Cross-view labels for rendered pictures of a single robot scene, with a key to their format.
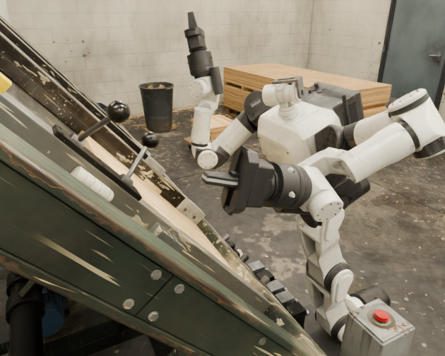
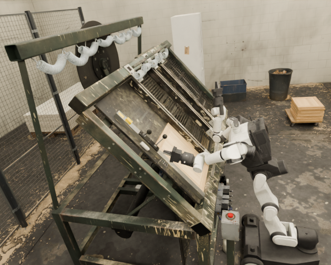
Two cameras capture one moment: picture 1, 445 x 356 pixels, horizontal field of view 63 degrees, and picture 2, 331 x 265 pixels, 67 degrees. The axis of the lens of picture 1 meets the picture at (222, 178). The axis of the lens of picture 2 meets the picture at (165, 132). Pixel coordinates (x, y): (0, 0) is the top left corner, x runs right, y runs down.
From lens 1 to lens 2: 1.32 m
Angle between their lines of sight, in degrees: 41
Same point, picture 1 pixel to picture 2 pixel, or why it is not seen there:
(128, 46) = (271, 43)
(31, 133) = (134, 132)
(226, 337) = (158, 190)
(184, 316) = (147, 180)
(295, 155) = not seen: hidden behind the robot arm
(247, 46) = not seen: outside the picture
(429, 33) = not seen: outside the picture
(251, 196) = (174, 159)
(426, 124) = (225, 153)
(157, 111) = (276, 88)
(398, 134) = (217, 154)
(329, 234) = (257, 185)
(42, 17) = (223, 29)
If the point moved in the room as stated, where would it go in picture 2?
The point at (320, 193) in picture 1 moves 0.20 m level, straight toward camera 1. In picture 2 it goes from (195, 164) to (169, 176)
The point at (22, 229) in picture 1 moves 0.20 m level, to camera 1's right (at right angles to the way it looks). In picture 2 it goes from (118, 154) to (138, 163)
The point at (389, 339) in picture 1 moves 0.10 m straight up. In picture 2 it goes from (225, 222) to (225, 211)
